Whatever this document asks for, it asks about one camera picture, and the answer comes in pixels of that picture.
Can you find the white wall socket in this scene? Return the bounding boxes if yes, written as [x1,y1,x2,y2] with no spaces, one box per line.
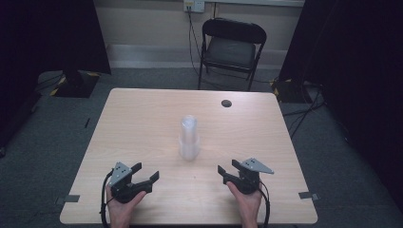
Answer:
[182,0,206,14]

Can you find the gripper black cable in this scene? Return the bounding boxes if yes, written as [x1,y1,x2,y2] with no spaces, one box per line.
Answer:
[100,170,115,228]
[258,180,271,228]

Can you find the dark curtain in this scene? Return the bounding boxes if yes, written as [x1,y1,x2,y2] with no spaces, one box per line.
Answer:
[278,0,403,210]
[0,0,112,150]

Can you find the black folding chair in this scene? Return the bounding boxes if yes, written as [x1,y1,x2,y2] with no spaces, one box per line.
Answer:
[197,17,268,92]

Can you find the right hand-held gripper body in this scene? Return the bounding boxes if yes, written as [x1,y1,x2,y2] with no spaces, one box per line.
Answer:
[222,157,276,196]

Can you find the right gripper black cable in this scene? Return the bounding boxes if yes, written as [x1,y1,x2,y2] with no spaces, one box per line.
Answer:
[258,180,271,228]

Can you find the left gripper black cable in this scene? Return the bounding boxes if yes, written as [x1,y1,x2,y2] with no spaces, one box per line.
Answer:
[100,170,115,228]

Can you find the grey tape strip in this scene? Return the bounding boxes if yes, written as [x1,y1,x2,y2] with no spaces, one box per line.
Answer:
[54,194,81,205]
[297,191,320,201]

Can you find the black stand base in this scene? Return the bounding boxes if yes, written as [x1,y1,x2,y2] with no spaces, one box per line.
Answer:
[270,77,314,105]
[49,69,102,99]

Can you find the black floor cables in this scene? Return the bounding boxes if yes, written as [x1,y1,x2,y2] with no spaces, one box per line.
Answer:
[280,81,328,141]

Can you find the person's left hand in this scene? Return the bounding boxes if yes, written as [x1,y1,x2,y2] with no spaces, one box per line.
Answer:
[105,184,147,222]

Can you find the black wall cable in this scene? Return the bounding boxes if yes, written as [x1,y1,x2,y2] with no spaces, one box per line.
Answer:
[186,5,204,79]

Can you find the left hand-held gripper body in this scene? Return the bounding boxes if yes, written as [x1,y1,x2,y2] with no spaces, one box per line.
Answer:
[108,161,154,204]

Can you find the person's right hand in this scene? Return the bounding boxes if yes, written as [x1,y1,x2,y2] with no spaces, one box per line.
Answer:
[225,180,264,222]

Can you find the stack of clear plastic cups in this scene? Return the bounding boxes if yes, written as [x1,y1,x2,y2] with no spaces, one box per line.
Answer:
[178,114,202,162]

